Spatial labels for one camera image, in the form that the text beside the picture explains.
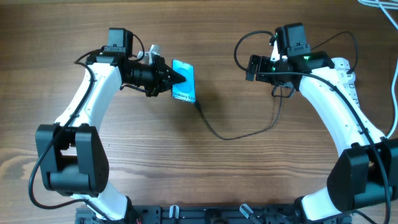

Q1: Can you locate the blue Galaxy smartphone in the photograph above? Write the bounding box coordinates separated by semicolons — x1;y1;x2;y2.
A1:
172;59;196;103

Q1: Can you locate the black charger cable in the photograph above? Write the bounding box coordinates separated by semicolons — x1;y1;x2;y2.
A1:
194;30;359;141

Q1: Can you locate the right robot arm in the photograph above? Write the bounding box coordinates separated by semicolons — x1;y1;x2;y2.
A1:
245;23;397;223

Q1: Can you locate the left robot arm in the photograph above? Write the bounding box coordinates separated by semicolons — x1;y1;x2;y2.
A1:
32;28;185;223

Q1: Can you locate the white power strip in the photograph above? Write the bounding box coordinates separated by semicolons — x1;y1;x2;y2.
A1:
332;57;360;108

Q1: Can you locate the white cables top right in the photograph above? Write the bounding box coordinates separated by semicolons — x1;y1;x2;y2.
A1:
356;0;398;32

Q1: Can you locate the black mounting rail base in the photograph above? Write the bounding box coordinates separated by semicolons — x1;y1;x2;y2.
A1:
75;203;353;224

